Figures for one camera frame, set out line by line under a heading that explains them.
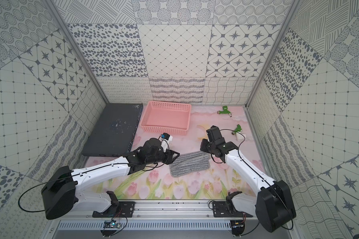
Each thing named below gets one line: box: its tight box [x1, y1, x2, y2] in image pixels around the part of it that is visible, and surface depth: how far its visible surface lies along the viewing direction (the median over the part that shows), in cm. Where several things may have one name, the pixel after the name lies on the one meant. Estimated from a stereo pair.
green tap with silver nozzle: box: [216, 105, 232, 118], surface depth 120 cm
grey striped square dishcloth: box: [169, 150, 211, 178], surface depth 90 cm
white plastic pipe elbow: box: [235, 132, 245, 142], surface depth 102 cm
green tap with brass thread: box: [231, 123, 242, 135], surface depth 107 cm
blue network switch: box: [80, 102, 144, 157], surface depth 104 cm
